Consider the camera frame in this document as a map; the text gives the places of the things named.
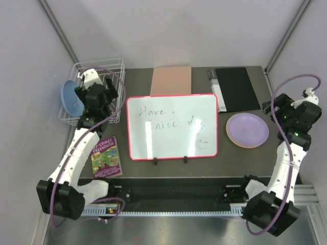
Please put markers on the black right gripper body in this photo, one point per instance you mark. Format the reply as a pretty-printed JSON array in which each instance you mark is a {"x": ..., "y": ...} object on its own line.
[{"x": 284, "y": 113}]

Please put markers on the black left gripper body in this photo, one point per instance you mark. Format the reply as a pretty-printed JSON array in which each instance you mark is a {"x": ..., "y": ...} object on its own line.
[{"x": 81, "y": 91}]

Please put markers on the purple plate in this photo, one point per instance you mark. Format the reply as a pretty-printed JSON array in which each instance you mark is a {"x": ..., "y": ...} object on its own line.
[{"x": 247, "y": 123}]

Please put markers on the pink plate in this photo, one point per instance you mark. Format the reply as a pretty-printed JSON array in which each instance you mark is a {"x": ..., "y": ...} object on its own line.
[{"x": 250, "y": 141}]

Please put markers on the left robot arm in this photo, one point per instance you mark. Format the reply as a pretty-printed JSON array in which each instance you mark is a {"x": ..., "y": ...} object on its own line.
[{"x": 60, "y": 194}]

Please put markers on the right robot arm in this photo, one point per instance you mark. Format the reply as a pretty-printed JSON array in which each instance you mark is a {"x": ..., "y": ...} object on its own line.
[{"x": 271, "y": 207}]

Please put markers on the blue plate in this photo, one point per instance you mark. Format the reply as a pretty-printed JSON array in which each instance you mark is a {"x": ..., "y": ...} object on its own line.
[{"x": 70, "y": 101}]

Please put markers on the black folder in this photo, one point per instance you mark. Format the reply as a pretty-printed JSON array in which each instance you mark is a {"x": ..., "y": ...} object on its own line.
[{"x": 233, "y": 89}]

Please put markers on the brown cardboard sheet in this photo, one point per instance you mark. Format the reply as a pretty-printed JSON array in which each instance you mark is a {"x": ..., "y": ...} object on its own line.
[{"x": 171, "y": 80}]

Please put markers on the purple treehouse children's book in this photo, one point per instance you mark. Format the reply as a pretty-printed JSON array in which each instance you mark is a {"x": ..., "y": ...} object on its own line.
[{"x": 105, "y": 159}]

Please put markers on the red framed whiteboard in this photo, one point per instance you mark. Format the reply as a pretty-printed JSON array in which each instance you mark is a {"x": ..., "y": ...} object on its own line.
[{"x": 172, "y": 126}]

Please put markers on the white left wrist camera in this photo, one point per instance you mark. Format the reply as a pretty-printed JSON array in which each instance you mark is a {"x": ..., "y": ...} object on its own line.
[{"x": 90, "y": 77}]

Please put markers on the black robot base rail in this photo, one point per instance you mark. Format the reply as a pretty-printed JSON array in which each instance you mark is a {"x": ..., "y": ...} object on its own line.
[{"x": 178, "y": 194}]

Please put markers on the grey slotted cable duct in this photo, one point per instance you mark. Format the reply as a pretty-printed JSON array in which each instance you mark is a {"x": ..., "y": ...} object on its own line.
[{"x": 96, "y": 210}]

